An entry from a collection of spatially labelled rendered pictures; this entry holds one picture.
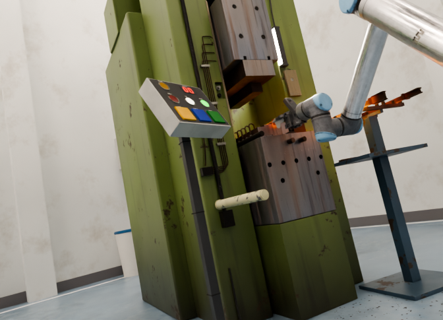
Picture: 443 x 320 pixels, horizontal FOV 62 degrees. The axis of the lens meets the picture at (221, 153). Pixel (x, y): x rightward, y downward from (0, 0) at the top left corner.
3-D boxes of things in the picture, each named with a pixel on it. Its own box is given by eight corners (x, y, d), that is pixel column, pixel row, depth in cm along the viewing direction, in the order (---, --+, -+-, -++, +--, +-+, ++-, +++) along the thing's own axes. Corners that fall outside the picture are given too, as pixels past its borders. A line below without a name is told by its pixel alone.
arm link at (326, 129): (345, 136, 165) (338, 110, 167) (324, 140, 161) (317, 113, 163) (333, 141, 174) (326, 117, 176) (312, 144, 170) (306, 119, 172)
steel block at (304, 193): (336, 209, 197) (316, 130, 204) (279, 223, 180) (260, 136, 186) (277, 216, 247) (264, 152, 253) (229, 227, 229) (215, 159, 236)
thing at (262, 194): (271, 199, 152) (268, 187, 152) (260, 202, 149) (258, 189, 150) (225, 208, 190) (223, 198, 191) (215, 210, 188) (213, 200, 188)
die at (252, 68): (275, 75, 208) (271, 59, 209) (246, 76, 198) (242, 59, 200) (240, 100, 244) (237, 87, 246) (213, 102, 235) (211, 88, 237)
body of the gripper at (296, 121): (284, 129, 188) (298, 122, 177) (280, 113, 189) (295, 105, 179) (296, 128, 191) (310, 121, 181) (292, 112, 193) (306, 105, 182)
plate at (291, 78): (302, 95, 229) (295, 69, 231) (290, 96, 225) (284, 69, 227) (300, 96, 231) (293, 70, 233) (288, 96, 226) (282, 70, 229)
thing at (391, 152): (428, 146, 199) (426, 142, 199) (370, 157, 185) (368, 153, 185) (387, 157, 226) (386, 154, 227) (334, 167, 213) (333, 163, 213)
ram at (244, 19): (291, 59, 215) (275, -2, 221) (234, 59, 197) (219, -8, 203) (254, 86, 252) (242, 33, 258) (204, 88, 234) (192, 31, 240)
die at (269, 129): (289, 135, 202) (286, 121, 204) (260, 138, 193) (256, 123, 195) (252, 152, 239) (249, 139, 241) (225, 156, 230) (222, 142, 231)
